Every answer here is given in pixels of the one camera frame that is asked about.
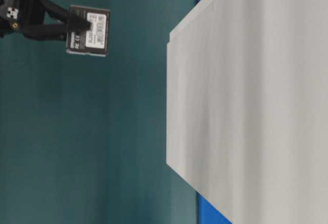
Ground black Dynamixel box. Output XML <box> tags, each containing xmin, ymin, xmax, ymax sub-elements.
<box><xmin>66</xmin><ymin>5</ymin><xmax>111</xmax><ymax>57</ymax></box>

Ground white base block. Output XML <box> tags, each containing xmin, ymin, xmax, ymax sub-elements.
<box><xmin>166</xmin><ymin>0</ymin><xmax>327</xmax><ymax>223</ymax></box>

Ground black gripper with markers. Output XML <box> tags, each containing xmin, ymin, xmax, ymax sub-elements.
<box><xmin>1</xmin><ymin>0</ymin><xmax>91</xmax><ymax>40</ymax></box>

